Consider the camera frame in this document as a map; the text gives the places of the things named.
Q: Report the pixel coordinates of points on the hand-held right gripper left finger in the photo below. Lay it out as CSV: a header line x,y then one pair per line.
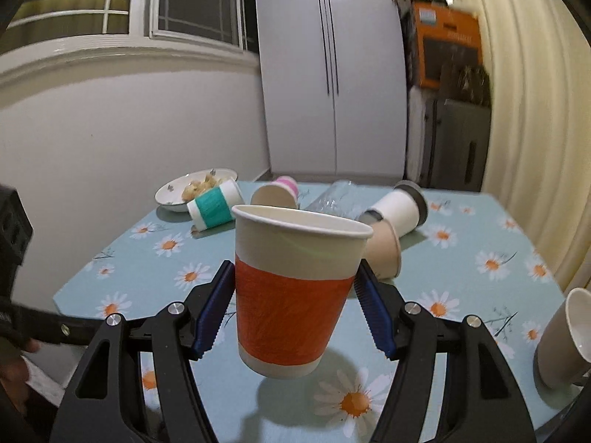
x,y
213,318

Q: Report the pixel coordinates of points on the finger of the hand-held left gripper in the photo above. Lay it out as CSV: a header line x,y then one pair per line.
x,y
55,327

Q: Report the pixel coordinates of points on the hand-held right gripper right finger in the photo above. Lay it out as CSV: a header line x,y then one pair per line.
x,y
372,310

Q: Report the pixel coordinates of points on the orange banded paper cup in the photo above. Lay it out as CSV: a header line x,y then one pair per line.
x,y
286,314

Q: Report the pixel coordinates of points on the plain beige paper cup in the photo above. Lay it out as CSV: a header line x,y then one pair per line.
x,y
383,251

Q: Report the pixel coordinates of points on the white cup with grey lid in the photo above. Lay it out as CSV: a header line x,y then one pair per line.
x,y
397,210

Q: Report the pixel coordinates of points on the teal banded paper cup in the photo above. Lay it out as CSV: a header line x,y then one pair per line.
x,y
213,206

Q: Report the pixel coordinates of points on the clear plastic cup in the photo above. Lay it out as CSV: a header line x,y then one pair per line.
x,y
333,198

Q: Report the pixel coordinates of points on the pink banded paper cup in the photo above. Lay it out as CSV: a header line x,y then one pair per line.
x,y
277,194

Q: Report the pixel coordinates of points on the large beige cup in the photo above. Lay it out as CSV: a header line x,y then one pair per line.
x,y
561,346

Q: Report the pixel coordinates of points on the person's left hand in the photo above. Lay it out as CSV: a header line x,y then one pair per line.
x,y
16,374

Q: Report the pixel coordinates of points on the blue daisy tablecloth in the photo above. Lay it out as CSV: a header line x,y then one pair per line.
x,y
452,258

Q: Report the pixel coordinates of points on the food pieces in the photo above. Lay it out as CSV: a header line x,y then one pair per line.
x,y
198,188

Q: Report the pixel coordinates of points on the white floral bowl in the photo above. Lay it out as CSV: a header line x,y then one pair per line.
x,y
168,194

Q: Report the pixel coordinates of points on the dark grey suitcase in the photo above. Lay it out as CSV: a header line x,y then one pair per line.
x,y
457,147

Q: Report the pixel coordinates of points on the white framed window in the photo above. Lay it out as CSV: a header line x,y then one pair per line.
x,y
138,18

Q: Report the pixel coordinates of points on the white refrigerator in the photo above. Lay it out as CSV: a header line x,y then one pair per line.
x,y
295,78

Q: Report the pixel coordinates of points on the cream curtain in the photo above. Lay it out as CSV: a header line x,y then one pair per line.
x,y
531,124

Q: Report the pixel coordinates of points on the orange box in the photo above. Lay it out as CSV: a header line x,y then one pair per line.
x,y
450,32

